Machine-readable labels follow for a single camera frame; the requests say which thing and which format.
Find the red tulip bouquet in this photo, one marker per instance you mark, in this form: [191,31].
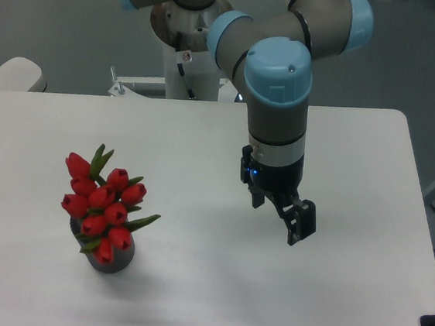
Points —
[102,204]

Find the white chair armrest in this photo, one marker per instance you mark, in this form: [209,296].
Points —
[21,74]

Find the dark grey ribbed vase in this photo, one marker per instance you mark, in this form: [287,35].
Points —
[101,253]

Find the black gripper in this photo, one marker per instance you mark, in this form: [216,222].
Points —
[279,185]

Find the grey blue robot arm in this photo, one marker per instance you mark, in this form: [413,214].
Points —
[269,63]

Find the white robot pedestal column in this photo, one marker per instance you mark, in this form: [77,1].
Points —
[189,69]

